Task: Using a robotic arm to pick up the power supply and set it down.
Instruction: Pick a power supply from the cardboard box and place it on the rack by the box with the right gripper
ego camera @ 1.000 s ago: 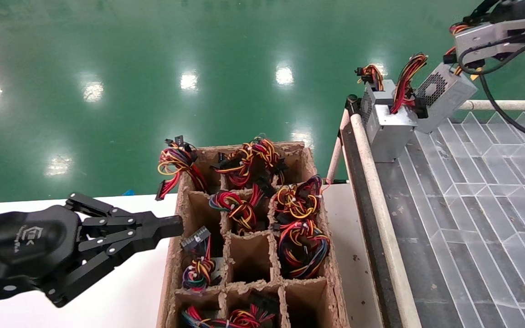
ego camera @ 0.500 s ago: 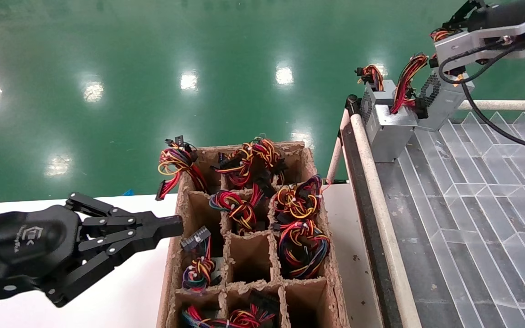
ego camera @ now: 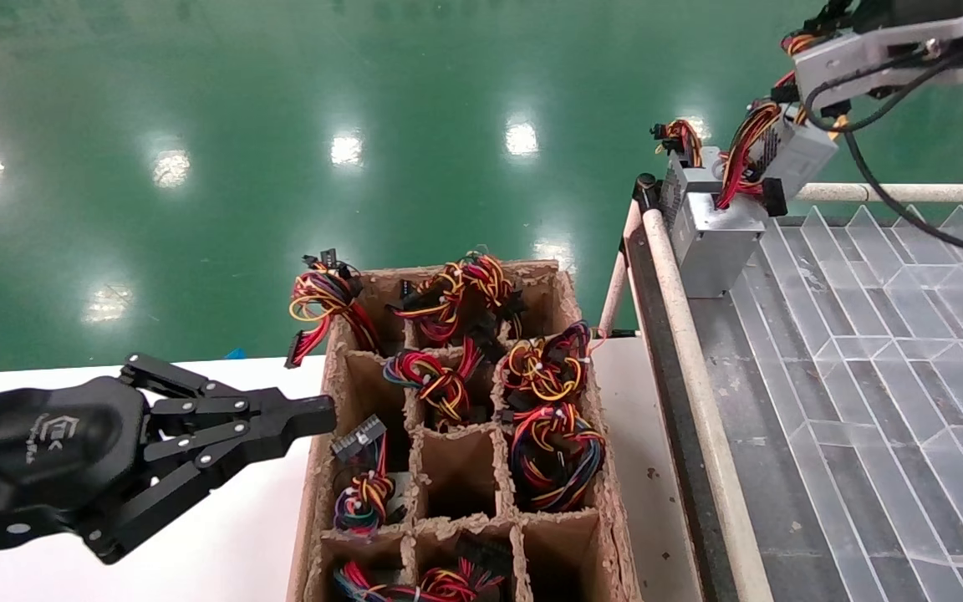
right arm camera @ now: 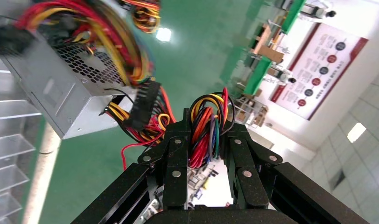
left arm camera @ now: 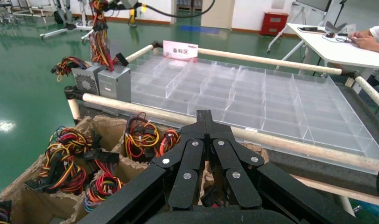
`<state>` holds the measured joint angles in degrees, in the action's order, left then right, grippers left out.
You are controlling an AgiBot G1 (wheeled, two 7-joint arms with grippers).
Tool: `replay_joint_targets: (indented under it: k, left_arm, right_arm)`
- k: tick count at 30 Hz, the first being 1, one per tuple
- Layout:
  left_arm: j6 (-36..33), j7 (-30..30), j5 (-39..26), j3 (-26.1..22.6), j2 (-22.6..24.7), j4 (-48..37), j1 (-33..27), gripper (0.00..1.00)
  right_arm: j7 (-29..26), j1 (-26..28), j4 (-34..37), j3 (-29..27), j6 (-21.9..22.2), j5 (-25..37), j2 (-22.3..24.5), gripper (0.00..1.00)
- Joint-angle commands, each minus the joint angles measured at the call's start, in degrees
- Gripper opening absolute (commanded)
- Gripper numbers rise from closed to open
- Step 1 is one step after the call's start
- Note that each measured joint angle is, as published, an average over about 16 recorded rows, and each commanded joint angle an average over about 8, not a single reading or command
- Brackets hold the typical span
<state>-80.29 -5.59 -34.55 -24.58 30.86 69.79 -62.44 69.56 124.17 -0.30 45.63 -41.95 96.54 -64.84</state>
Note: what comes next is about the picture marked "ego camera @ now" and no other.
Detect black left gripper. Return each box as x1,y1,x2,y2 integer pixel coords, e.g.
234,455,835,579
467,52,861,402
0,354,338,565

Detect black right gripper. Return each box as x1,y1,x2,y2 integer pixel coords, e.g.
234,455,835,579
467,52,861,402
820,0,963,36

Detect silver power supply with wires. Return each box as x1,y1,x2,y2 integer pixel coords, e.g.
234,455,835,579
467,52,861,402
749,32,840,202

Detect horizontal beige rack pipe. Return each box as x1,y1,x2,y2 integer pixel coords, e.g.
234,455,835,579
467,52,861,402
795,181,963,205

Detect brown cardboard divider box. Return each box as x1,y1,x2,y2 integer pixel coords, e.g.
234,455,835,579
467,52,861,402
288,259,641,602

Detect black pipe joint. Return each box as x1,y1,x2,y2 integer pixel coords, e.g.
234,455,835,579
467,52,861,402
632,173,663,217

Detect clear plastic divider grid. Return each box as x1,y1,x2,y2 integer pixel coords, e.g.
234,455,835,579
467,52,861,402
732,203,963,602

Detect slanted beige rack pipe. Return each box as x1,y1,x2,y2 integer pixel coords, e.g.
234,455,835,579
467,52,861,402
597,201,643,337

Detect long beige rack pipe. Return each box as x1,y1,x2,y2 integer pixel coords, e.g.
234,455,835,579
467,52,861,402
642,207,777,602

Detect black rack edge strip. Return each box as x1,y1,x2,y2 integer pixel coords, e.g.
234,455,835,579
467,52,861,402
624,226,740,602

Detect purple green red wire bundle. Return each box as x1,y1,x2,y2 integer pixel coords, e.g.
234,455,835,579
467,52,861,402
331,414,403,533

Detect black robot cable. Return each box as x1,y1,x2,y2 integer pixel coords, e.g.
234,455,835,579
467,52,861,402
803,33,963,260

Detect purple yellow red wire bundle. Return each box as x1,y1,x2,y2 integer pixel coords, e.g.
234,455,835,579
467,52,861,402
283,248,384,370

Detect red blue yellow wire bundle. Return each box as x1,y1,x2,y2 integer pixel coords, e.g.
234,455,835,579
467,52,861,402
381,337,487,429

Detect silver power supply short wires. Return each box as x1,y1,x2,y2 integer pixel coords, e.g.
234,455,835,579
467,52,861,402
651,117,723,227

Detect silver power supply tall wires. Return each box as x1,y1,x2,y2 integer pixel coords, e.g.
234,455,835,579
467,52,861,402
672,100,787,299

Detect orange red wire bundle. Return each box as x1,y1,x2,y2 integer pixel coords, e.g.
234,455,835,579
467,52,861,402
455,249,526,335

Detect yellow red black wire bundle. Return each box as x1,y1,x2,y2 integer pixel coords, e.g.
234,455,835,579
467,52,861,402
500,320,595,406

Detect large red blue wire bundle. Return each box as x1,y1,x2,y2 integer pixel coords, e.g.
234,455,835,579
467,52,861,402
508,401,608,513

